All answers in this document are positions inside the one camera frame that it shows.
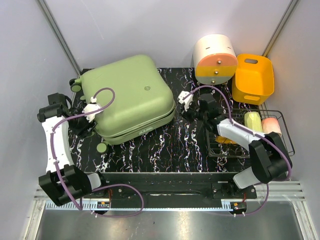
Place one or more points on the orange plastic basket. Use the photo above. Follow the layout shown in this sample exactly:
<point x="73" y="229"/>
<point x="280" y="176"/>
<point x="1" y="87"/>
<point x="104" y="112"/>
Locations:
<point x="253" y="82"/>

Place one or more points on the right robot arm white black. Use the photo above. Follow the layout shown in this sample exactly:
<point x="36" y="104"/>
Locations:
<point x="267" y="153"/>

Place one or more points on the white cylindrical drawer cabinet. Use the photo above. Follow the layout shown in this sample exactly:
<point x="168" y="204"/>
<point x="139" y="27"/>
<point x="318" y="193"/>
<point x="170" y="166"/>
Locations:
<point x="214" y="59"/>

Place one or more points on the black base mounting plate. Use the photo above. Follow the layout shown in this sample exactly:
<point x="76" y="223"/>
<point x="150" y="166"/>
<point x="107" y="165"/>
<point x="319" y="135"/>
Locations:
<point x="213" y="185"/>

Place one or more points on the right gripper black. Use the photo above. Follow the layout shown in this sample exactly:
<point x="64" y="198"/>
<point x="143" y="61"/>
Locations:
<point x="186" y="113"/>

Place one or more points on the black wire rack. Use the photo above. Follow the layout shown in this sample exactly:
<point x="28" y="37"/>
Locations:
<point x="229" y="150"/>

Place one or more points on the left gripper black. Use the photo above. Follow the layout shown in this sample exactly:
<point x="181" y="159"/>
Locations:
<point x="86" y="129"/>

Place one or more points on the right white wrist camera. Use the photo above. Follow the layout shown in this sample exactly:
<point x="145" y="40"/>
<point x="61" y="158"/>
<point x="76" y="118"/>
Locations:
<point x="185" y="98"/>

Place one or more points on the green hard-shell suitcase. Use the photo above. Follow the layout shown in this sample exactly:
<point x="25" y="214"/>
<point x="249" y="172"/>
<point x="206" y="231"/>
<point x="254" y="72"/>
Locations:
<point x="140" y="100"/>

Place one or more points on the pink white cup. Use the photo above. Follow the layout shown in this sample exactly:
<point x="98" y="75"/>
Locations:
<point x="271" y="125"/>

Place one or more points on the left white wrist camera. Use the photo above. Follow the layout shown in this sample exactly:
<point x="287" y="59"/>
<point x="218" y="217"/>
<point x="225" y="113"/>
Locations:
<point x="92" y="109"/>

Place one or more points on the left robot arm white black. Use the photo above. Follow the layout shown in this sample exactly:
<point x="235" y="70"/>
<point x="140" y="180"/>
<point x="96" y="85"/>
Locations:
<point x="62" y="179"/>

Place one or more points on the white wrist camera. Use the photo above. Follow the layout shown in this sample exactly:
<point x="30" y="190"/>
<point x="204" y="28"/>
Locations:
<point x="92" y="109"/>
<point x="185" y="98"/>

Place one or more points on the yellow plate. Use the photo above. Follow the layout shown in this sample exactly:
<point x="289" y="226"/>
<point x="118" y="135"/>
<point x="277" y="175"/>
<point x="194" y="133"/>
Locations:
<point x="223" y="140"/>

